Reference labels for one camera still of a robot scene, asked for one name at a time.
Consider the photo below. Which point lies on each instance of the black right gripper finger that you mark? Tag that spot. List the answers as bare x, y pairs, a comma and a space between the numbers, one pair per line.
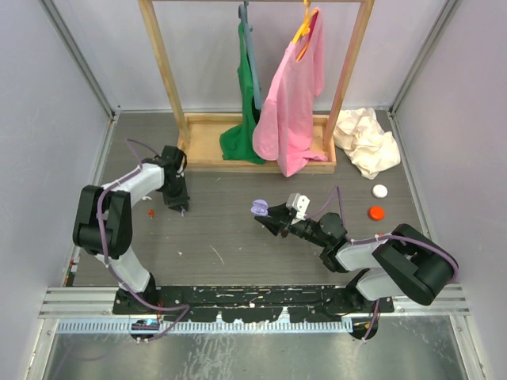
277, 226
282, 213

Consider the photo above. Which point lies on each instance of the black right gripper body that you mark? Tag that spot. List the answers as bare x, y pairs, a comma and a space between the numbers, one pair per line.
305, 229

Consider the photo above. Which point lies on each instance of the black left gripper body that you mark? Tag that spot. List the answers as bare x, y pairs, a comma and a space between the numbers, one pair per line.
172, 191

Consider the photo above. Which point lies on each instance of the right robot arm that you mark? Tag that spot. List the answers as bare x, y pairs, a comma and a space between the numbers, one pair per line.
403, 262

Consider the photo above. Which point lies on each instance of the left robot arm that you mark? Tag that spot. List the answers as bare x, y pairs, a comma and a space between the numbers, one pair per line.
103, 223

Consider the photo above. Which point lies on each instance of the wooden clothes rack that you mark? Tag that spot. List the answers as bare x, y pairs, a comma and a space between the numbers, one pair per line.
199, 132

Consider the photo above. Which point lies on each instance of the green shirt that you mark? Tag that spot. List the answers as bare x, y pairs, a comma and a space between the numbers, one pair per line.
237, 142

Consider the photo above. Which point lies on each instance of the pink t-shirt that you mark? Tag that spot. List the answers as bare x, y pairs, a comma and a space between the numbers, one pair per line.
285, 130

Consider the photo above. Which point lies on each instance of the cream crumpled cloth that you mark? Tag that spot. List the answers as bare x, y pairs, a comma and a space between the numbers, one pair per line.
370, 148

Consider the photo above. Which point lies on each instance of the grey clothes hanger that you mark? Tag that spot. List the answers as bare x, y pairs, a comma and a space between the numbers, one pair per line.
243, 16

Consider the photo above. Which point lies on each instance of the yellow clothes hanger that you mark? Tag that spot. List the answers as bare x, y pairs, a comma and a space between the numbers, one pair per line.
301, 39

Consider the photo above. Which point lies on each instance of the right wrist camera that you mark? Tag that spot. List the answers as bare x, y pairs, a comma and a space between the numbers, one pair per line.
297, 205

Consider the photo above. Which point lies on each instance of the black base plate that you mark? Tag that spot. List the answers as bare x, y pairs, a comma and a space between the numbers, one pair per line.
312, 303

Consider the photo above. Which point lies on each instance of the slotted cable duct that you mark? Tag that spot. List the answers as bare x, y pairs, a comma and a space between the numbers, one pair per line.
147, 326

